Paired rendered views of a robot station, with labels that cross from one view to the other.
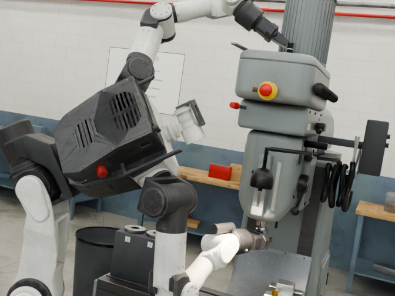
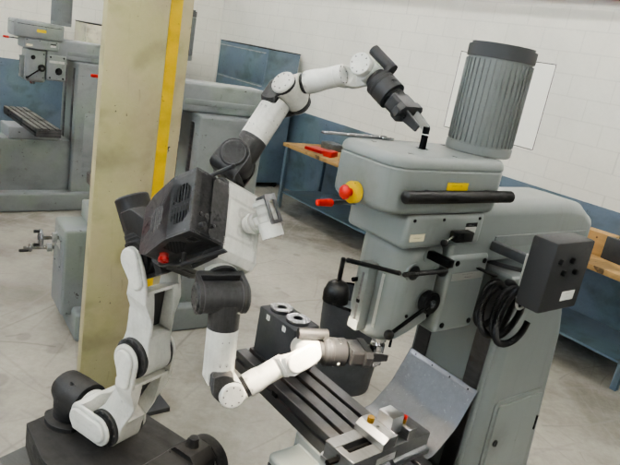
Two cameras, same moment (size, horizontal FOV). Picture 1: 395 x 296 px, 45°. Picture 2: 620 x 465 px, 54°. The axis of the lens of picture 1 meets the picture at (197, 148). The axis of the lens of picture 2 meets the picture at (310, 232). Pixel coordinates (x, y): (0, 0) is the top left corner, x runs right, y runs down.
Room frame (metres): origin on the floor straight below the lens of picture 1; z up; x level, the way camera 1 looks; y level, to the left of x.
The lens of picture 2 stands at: (0.07, -0.89, 2.10)
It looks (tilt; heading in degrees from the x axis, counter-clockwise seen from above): 16 degrees down; 29
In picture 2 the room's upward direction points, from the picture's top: 10 degrees clockwise
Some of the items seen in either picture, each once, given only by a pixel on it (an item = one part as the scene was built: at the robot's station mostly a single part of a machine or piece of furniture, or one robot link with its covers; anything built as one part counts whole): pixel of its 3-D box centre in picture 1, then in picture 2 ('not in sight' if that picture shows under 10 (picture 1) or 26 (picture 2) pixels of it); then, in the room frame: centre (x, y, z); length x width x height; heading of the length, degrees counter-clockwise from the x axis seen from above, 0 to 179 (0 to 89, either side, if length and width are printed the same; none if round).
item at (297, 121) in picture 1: (281, 118); (416, 218); (1.77, -0.30, 1.68); 0.34 x 0.24 x 0.10; 159
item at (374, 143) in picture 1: (375, 147); (556, 272); (1.89, -0.70, 1.62); 0.20 x 0.09 x 0.21; 159
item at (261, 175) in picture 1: (262, 177); (337, 290); (1.49, -0.22, 1.49); 0.07 x 0.07 x 0.06
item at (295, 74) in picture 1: (285, 83); (419, 175); (1.74, -0.28, 1.81); 0.47 x 0.26 x 0.16; 159
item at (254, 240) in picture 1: (245, 241); (348, 352); (1.66, -0.22, 1.23); 0.13 x 0.12 x 0.10; 48
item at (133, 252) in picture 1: (143, 254); (285, 336); (1.92, 0.16, 1.05); 0.22 x 0.12 x 0.20; 71
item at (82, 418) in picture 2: not in sight; (109, 415); (1.48, 0.60, 0.68); 0.21 x 0.20 x 0.13; 88
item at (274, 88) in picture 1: (267, 90); (352, 192); (1.52, -0.20, 1.76); 0.06 x 0.02 x 0.06; 69
